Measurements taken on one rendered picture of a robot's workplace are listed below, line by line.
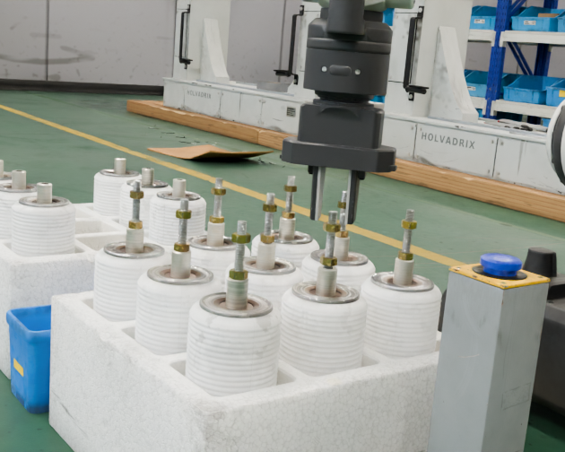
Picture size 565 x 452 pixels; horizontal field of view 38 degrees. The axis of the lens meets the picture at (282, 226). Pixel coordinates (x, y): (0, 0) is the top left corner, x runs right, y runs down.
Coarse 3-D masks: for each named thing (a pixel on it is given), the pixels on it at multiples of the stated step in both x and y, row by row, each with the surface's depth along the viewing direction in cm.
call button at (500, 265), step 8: (488, 256) 81; (496, 256) 81; (504, 256) 81; (512, 256) 82; (488, 264) 80; (496, 264) 79; (504, 264) 79; (512, 264) 79; (520, 264) 80; (488, 272) 81; (496, 272) 80; (504, 272) 80; (512, 272) 80
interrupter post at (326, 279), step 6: (318, 270) 91; (324, 270) 90; (330, 270) 90; (336, 270) 91; (318, 276) 91; (324, 276) 90; (330, 276) 90; (336, 276) 91; (318, 282) 91; (324, 282) 91; (330, 282) 91; (318, 288) 91; (324, 288) 91; (330, 288) 91; (318, 294) 91; (324, 294) 91; (330, 294) 91
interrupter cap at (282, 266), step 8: (248, 256) 104; (256, 256) 104; (248, 264) 101; (280, 264) 102; (288, 264) 102; (248, 272) 98; (256, 272) 97; (264, 272) 97; (272, 272) 98; (280, 272) 98; (288, 272) 99
